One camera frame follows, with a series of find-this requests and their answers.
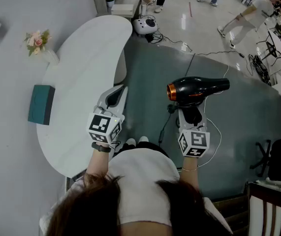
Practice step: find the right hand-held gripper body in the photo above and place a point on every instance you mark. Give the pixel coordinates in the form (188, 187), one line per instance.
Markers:
(199, 140)

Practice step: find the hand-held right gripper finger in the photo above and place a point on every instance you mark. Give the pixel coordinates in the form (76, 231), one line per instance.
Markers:
(182, 114)
(200, 115)

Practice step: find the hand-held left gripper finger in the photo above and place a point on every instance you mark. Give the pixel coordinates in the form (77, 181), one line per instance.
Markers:
(103, 98)
(124, 99)

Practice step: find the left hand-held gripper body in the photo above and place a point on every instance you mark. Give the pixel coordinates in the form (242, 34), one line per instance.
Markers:
(101, 125)

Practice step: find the black hair dryer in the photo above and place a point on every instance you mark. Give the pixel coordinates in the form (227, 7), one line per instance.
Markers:
(194, 87)

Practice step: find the white kidney-shaped table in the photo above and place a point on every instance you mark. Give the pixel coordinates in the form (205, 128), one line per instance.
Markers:
(88, 58)

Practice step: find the person's right forearm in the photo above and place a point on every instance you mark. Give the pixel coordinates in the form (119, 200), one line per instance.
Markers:
(189, 171)

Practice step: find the person's left forearm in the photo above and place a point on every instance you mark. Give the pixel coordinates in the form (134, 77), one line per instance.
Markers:
(98, 161)

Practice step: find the black wristband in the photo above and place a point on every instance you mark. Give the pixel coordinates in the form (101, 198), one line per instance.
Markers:
(101, 147)

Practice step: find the person's white shoes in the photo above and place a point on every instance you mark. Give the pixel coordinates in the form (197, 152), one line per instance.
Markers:
(136, 140)

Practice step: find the person's black trousers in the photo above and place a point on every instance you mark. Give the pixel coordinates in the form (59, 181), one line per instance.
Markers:
(145, 146)

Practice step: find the teal box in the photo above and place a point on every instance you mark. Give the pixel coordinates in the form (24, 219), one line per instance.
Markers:
(39, 103)

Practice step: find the white ribbed vase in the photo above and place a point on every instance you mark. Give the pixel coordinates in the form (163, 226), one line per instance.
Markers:
(50, 56)

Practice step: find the person's white shirt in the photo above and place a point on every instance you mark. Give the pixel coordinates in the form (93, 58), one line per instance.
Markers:
(140, 181)

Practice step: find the white round appliance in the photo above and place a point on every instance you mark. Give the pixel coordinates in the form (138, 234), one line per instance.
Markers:
(145, 24)

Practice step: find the black office chair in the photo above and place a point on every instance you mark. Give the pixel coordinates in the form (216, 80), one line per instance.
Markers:
(278, 161)

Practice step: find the pink flower bouquet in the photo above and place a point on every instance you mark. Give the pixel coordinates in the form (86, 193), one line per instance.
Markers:
(37, 41)

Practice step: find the white flat box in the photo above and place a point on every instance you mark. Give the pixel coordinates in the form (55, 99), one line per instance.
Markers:
(121, 8)

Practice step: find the dark wooden chair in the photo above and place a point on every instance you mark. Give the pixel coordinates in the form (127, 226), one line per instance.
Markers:
(265, 205)

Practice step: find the black folding stand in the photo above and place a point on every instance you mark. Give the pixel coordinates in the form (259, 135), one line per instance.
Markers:
(270, 45)

